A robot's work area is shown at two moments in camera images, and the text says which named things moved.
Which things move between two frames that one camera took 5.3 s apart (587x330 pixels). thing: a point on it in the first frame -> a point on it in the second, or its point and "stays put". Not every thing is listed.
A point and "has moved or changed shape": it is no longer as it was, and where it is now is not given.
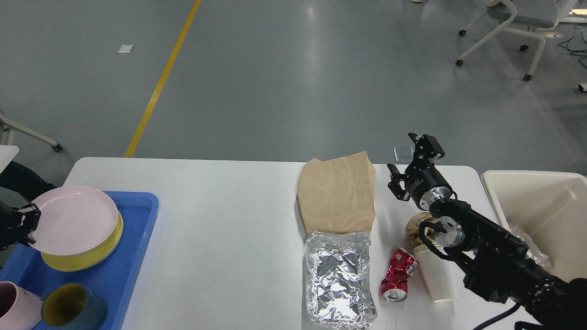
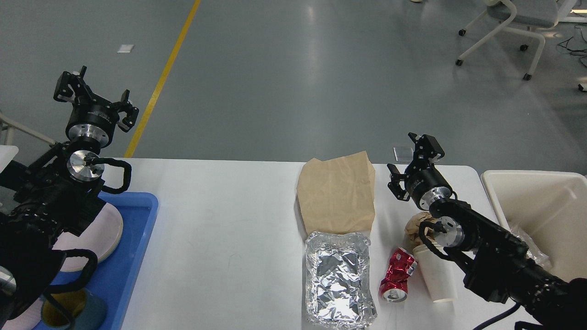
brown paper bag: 338,196 stays put
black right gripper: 426,185 stays put
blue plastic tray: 116,279 stays put
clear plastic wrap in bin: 534,252 stays put
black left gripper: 8,226 -> 89,118
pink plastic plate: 74,220 has moved or changed shape
